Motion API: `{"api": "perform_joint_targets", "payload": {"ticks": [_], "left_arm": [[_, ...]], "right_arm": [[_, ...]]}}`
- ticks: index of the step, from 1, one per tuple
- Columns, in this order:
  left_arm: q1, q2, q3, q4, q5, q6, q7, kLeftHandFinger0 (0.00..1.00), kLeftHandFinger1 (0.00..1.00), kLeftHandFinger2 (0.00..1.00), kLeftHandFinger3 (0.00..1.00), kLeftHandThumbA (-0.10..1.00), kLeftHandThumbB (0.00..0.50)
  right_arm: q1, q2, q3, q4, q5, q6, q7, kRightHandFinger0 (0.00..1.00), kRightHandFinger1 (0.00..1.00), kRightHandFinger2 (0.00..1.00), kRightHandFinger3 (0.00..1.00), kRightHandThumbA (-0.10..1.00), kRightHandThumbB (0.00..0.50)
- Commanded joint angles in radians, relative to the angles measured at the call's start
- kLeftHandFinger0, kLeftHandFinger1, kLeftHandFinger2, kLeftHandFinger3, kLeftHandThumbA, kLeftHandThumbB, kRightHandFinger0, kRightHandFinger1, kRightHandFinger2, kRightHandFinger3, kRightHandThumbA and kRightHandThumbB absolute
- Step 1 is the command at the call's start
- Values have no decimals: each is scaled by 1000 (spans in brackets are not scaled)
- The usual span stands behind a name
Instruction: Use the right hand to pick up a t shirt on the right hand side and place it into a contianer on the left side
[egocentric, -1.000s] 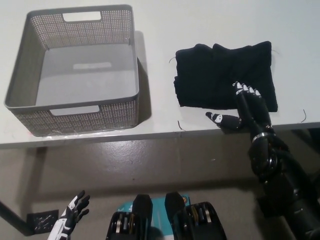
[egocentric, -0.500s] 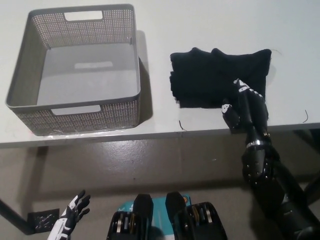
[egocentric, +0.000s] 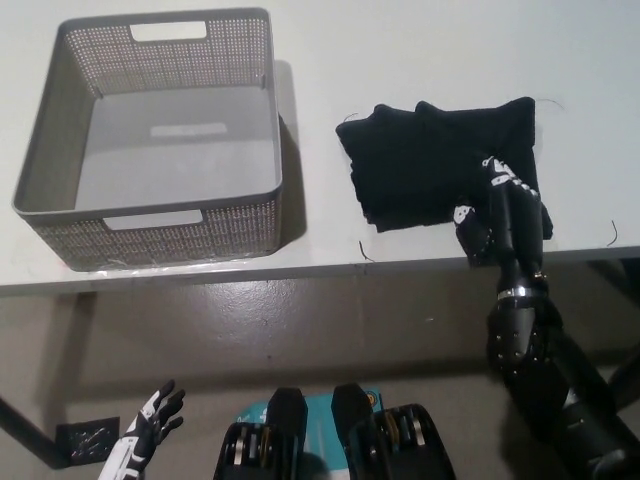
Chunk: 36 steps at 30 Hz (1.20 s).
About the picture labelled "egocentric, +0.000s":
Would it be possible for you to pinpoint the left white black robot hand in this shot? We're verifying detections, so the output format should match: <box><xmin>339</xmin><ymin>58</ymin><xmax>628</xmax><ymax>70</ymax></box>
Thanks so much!
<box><xmin>97</xmin><ymin>379</ymin><xmax>187</xmax><ymax>480</ymax></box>

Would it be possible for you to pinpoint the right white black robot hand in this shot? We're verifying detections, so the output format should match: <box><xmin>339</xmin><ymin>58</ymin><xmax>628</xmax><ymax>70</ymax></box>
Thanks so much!
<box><xmin>451</xmin><ymin>152</ymin><xmax>552</xmax><ymax>296</ymax></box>

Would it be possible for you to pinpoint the black t shirt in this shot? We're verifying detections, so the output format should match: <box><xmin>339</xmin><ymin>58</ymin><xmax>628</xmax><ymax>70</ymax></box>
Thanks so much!
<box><xmin>334</xmin><ymin>97</ymin><xmax>556</xmax><ymax>240</ymax></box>

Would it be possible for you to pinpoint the black floor tape patch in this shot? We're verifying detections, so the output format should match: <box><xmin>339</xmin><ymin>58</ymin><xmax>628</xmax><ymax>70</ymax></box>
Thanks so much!
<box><xmin>54</xmin><ymin>415</ymin><xmax>122</xmax><ymax>464</ymax></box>

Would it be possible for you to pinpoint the dark metal table leg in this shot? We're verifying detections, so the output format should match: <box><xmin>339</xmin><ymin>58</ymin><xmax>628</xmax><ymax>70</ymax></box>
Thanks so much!
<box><xmin>0</xmin><ymin>392</ymin><xmax>66</xmax><ymax>470</ymax></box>
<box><xmin>607</xmin><ymin>349</ymin><xmax>640</xmax><ymax>416</ymax></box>

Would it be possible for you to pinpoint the black ribbed robot body block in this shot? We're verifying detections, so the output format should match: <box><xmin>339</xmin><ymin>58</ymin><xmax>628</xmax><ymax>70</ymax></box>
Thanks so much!
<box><xmin>332</xmin><ymin>382</ymin><xmax>457</xmax><ymax>480</ymax></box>
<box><xmin>213</xmin><ymin>387</ymin><xmax>311</xmax><ymax>480</ymax></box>

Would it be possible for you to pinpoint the grey perforated plastic basket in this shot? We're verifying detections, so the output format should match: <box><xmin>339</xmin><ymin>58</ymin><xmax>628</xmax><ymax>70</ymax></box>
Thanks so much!
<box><xmin>10</xmin><ymin>6</ymin><xmax>285</xmax><ymax>273</ymax></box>

